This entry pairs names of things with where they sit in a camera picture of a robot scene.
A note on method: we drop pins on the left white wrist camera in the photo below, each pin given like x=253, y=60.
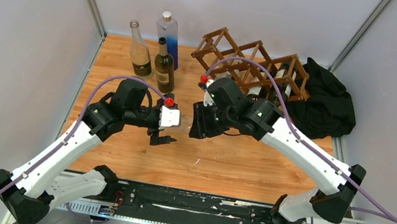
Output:
x=169, y=117

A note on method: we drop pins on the clear glass bottle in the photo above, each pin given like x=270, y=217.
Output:
x=186, y=122

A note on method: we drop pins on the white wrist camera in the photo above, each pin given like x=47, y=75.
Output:
x=169, y=117
x=205, y=82

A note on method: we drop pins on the dark wine bottle left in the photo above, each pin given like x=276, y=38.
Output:
x=257, y=92

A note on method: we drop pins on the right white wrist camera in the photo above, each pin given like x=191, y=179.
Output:
x=205, y=82

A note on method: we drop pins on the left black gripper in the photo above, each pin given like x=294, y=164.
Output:
x=155, y=139

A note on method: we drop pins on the blue square glass bottle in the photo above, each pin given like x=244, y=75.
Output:
x=167, y=27

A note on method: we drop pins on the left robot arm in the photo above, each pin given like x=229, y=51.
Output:
x=31, y=191

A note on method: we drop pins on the dark wine bottle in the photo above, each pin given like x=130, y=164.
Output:
x=257, y=92
x=285, y=88

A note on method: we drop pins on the black cloth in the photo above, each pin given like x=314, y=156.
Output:
x=329, y=110

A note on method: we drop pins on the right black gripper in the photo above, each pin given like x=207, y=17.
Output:
x=200, y=129

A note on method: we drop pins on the olive green wine bottle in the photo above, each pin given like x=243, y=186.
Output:
x=164, y=68

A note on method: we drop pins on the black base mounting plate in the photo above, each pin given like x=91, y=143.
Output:
x=149, y=203

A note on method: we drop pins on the clear bottle black label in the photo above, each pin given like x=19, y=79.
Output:
x=139, y=53

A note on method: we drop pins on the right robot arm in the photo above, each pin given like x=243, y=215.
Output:
x=225, y=107

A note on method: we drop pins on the dark wine bottle right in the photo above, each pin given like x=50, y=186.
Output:
x=285, y=88

